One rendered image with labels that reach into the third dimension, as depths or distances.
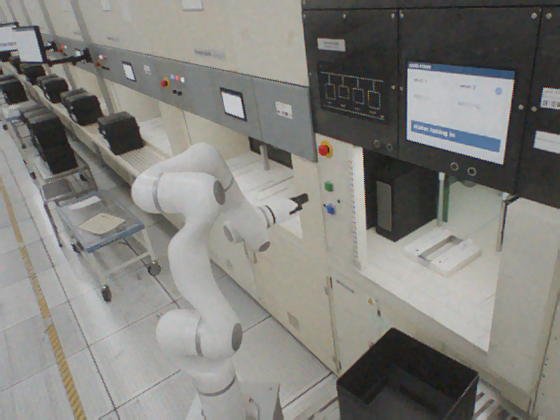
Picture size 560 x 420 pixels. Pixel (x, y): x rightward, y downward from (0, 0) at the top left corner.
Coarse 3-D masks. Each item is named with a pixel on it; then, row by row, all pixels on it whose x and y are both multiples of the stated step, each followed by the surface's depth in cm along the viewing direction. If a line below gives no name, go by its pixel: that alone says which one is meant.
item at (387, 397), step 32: (384, 352) 137; (416, 352) 132; (352, 384) 128; (384, 384) 136; (416, 384) 136; (448, 384) 128; (352, 416) 122; (384, 416) 128; (416, 416) 127; (448, 416) 109
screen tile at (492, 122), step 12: (456, 84) 103; (468, 84) 101; (480, 84) 99; (492, 84) 96; (456, 96) 105; (468, 96) 102; (480, 96) 100; (492, 96) 98; (504, 96) 95; (456, 108) 106; (492, 108) 99; (504, 108) 96; (456, 120) 107; (468, 120) 105; (480, 120) 102; (492, 120) 100; (492, 132) 101
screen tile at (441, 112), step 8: (416, 80) 112; (424, 80) 110; (432, 80) 108; (440, 80) 107; (416, 88) 113; (424, 88) 111; (432, 88) 109; (440, 88) 108; (440, 96) 108; (448, 96) 107; (416, 104) 115; (424, 104) 113; (432, 104) 111; (440, 104) 109; (448, 104) 107; (416, 112) 116; (424, 112) 114; (432, 112) 112; (440, 112) 110; (448, 112) 108; (440, 120) 111; (448, 120) 109
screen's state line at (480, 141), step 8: (416, 128) 119; (424, 128) 116; (432, 128) 114; (440, 128) 112; (448, 128) 110; (440, 136) 113; (448, 136) 111; (456, 136) 109; (464, 136) 107; (472, 136) 106; (480, 136) 104; (488, 136) 102; (464, 144) 108; (472, 144) 106; (480, 144) 105; (488, 144) 103; (496, 144) 101; (496, 152) 102
